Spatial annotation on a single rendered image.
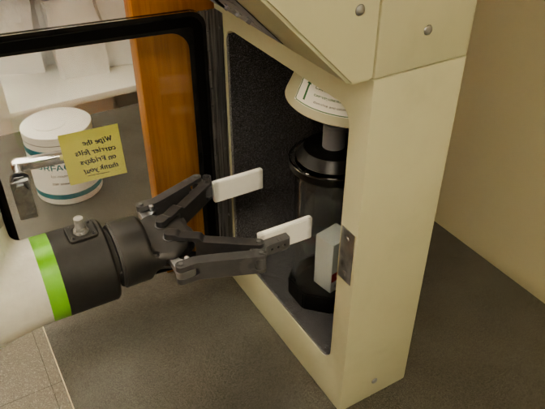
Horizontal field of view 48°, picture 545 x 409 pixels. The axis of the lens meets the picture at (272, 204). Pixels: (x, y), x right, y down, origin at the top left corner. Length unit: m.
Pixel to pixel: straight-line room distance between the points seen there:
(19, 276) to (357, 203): 0.34
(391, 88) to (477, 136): 0.54
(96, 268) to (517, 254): 0.72
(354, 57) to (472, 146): 0.61
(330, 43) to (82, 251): 0.32
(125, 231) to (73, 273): 0.07
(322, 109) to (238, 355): 0.40
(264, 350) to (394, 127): 0.44
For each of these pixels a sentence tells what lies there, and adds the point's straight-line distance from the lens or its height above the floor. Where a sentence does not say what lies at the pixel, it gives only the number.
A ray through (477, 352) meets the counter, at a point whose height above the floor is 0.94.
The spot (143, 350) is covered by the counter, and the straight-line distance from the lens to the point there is 0.93.
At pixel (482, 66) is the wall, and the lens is 1.05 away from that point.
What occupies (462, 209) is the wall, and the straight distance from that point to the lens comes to 1.16.
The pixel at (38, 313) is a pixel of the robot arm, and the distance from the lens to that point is 0.65.
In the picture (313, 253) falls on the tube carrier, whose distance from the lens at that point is 0.79.
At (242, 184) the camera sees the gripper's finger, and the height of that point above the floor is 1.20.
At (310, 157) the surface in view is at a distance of 0.73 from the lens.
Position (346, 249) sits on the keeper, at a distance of 0.66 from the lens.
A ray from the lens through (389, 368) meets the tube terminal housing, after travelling 0.85.
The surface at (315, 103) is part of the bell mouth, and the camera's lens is 0.67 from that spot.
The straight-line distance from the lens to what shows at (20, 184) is 0.82.
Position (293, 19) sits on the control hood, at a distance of 0.47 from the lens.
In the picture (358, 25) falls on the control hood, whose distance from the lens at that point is 0.51.
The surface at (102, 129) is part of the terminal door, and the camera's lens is 0.81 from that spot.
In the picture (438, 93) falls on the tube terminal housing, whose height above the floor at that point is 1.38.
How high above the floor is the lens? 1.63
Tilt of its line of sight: 36 degrees down
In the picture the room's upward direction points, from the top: straight up
